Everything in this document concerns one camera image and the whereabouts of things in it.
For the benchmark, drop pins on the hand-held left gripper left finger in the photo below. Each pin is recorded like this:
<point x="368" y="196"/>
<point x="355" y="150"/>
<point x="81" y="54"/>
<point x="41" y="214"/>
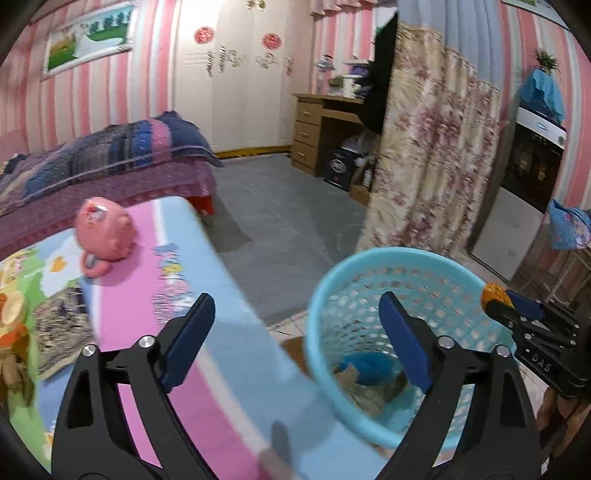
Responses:
<point x="184" y="346"/>

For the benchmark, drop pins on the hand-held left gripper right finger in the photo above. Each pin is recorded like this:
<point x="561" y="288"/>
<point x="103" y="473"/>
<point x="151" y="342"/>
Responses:
<point x="406" y="341"/>

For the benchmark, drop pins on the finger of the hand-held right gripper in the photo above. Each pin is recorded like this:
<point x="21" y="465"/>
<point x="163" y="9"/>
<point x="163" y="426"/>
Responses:
<point x="526" y="304"/>
<point x="505" y="316"/>

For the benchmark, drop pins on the tangerine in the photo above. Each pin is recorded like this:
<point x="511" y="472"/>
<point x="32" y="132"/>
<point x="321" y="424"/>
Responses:
<point x="496" y="294"/>

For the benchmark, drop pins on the large brown paper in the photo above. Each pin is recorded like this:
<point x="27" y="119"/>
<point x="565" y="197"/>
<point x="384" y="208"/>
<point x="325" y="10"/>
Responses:
<point x="369" y="394"/>

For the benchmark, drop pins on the light blue plastic basket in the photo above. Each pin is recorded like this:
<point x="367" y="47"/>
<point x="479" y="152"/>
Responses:
<point x="351" y="286"/>

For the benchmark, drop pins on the patterned grey cloth piece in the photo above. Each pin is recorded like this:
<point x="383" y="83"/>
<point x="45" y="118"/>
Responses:
<point x="60" y="327"/>

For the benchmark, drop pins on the orange plastic wrapper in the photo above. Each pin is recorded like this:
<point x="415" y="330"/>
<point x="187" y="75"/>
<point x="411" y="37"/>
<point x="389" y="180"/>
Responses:
<point x="11" y="336"/>

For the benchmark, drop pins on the small white bowl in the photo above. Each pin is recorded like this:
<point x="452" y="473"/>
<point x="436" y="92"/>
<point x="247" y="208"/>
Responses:
<point x="10" y="309"/>

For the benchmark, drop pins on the person's right hand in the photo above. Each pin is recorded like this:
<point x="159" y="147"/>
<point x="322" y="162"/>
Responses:
<point x="561" y="424"/>

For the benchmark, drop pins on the blue crumpled plastic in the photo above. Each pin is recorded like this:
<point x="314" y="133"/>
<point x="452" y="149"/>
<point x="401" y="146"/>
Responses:
<point x="369" y="367"/>

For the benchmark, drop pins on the cartoon printed tablecloth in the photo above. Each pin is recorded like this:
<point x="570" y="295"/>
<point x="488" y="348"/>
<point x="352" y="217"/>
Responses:
<point x="138" y="295"/>

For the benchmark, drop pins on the blue printed bag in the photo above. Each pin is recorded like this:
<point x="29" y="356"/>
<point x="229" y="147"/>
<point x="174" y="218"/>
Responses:
<point x="570" y="226"/>

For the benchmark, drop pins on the white black-door refrigerator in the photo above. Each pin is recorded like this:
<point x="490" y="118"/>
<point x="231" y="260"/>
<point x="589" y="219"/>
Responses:
<point x="521" y="184"/>

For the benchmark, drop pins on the pink pig mug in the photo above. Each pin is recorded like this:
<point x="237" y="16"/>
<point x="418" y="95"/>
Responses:
<point x="104" y="226"/>

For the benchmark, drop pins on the brown cardboard box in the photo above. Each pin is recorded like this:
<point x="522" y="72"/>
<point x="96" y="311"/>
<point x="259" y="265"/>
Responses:
<point x="360" y="184"/>

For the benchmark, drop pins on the blue floral curtain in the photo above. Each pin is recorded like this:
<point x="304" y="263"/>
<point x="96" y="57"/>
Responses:
<point x="438" y="161"/>

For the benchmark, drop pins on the pink bed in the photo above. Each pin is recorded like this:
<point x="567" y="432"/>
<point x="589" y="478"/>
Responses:
<point x="115" y="189"/>

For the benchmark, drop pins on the black box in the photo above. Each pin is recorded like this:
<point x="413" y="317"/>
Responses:
<point x="339" y="168"/>

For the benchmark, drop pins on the blue cloth cover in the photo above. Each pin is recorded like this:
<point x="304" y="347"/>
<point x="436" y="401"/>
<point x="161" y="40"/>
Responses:
<point x="542" y="97"/>

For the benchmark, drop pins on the patchwork blanket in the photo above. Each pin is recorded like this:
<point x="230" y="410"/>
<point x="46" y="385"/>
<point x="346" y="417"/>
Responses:
<point x="92" y="157"/>

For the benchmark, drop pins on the wooden desk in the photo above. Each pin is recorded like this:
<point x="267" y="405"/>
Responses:
<point x="307" y="129"/>

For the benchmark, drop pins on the small green plant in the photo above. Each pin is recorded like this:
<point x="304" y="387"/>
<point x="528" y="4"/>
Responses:
<point x="546" y="60"/>

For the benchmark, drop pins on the white wardrobe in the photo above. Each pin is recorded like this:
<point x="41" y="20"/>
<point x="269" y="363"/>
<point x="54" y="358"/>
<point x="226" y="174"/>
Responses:
<point x="240" y="92"/>

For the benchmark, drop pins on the dark cloth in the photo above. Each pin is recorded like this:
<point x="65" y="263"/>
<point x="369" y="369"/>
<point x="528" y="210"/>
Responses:
<point x="381" y="78"/>

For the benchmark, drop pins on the desk lamp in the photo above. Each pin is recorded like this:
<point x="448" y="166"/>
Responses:
<point x="324" y="64"/>

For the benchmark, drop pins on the red round paper decoration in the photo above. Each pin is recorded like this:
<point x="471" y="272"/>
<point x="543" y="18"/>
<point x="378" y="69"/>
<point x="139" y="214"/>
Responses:
<point x="269" y="40"/>
<point x="203" y="34"/>

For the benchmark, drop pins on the pink curtain valance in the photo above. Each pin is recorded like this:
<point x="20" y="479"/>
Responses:
<point x="351" y="5"/>

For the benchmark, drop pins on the framed wall picture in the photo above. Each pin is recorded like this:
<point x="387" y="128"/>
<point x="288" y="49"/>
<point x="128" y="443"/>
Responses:
<point x="87" y="39"/>

